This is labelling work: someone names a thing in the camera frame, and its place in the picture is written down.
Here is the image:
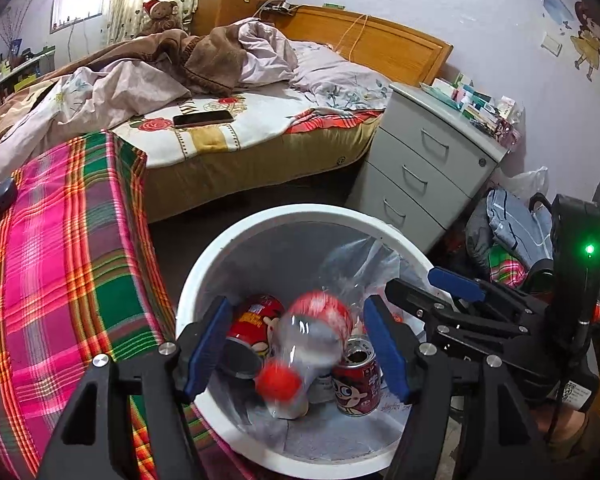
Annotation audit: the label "grey three drawer nightstand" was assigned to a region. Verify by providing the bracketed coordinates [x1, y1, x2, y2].
[342, 82, 511, 253]

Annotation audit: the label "cluttered white shelf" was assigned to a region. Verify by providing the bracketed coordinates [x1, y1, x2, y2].
[0, 42, 56, 116]

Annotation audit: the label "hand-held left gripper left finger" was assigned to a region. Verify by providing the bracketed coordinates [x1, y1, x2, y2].
[37, 297, 234, 480]

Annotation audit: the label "floral pillow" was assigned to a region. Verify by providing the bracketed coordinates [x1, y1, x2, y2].
[290, 40, 393, 111]

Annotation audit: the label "red cartoon drink can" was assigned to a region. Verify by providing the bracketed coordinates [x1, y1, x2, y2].
[225, 294, 286, 380]
[332, 337, 382, 417]

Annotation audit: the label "yellow cable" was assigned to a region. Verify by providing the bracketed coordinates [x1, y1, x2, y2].
[337, 12, 368, 58]

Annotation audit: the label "pile of clothes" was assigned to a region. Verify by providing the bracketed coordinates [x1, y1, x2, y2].
[465, 187, 556, 266]

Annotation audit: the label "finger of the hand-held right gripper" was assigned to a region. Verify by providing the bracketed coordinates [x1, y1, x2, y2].
[428, 267, 548, 321]
[385, 280, 521, 338]

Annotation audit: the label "clear plastic bin liner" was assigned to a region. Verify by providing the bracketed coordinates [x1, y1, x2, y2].
[200, 222, 431, 461]

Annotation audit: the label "light pink quilt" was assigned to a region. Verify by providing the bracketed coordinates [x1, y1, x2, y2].
[0, 17, 301, 191]

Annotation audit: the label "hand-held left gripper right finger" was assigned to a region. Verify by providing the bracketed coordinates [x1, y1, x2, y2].
[364, 295, 563, 480]

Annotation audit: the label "white trash bin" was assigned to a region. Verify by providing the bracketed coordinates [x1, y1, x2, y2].
[175, 204, 458, 471]

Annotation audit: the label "bed with yellow skirt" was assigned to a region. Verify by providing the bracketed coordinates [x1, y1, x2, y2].
[145, 115, 381, 223]

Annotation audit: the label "small white yogurt bottle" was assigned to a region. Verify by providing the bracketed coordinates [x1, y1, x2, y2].
[312, 371, 337, 405]

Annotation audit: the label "white wall switch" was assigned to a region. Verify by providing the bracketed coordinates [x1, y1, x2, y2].
[540, 32, 563, 58]

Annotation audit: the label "blue wall sticker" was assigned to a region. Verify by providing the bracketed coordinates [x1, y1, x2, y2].
[540, 0, 576, 26]

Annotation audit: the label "rose printed bed sheet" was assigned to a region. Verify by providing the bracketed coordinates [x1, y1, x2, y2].
[112, 91, 386, 168]

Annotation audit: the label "brown fleece blanket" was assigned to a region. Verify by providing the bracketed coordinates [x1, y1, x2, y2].
[10, 27, 261, 98]

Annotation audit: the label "brown teddy bear red hat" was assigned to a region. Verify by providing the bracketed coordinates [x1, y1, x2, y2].
[139, 0, 183, 36]

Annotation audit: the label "white plastic bag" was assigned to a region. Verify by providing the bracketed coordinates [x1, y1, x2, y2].
[500, 166, 551, 201]

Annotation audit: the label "cartoon girl wall sticker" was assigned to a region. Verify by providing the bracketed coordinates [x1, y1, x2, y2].
[570, 0, 600, 83]

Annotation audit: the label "black smartphone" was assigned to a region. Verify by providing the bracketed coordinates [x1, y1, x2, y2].
[173, 109, 235, 129]

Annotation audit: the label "pink green plaid blanket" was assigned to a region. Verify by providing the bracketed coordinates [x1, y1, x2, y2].
[0, 130, 261, 480]

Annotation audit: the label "clear plastic bottle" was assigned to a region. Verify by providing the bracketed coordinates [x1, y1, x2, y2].
[256, 290, 355, 420]

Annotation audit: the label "plaid cloth bundle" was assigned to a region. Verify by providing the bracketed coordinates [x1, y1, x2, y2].
[487, 250, 531, 288]

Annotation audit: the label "wooden headboard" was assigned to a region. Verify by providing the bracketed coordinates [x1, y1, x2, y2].
[270, 5, 453, 88]

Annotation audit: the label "pile of medicine boxes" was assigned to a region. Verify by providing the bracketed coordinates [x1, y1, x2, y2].
[420, 72, 523, 148]

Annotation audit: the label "bare flower branches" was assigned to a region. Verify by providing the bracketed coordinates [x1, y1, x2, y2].
[0, 0, 33, 56]

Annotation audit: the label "window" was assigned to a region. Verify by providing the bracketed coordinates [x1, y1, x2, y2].
[50, 0, 106, 33]

